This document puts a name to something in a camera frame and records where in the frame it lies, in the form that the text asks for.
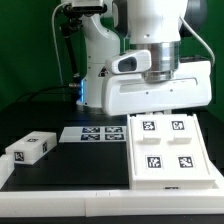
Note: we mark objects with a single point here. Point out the white marker base plate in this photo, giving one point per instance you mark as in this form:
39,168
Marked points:
93,134

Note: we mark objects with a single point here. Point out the white cabinet top block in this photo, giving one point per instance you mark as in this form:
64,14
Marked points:
32,147

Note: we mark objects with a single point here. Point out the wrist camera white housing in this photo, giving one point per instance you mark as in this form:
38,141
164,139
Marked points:
131,61

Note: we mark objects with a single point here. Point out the small white door panel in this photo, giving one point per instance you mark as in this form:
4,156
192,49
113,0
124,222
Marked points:
147,153

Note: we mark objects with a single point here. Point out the white hinged door panel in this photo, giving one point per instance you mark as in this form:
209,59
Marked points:
184,147

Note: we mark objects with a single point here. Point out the white obstacle frame wall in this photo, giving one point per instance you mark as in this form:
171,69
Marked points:
108,202

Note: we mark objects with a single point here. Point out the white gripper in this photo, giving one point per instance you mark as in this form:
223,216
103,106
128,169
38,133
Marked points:
131,94

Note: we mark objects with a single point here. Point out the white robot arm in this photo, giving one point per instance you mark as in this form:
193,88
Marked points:
112,27

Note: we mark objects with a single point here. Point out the white cabinet body box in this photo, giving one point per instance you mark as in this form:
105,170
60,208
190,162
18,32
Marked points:
172,179

